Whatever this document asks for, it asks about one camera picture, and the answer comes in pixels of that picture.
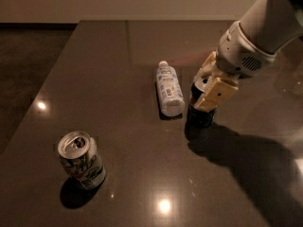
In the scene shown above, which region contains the green white soda can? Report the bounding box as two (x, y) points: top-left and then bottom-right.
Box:
(57, 131), (106, 190)

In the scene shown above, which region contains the dark blue pepsi can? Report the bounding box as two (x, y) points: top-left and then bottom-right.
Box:
(187, 83), (216, 129)

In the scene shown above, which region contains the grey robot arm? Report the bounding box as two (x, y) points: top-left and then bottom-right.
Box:
(190, 0), (303, 112)

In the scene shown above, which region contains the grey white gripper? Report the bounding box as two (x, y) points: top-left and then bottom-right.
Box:
(193, 21), (276, 113)

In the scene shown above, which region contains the blue white plastic bottle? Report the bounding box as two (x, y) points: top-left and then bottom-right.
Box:
(156, 61), (185, 117)

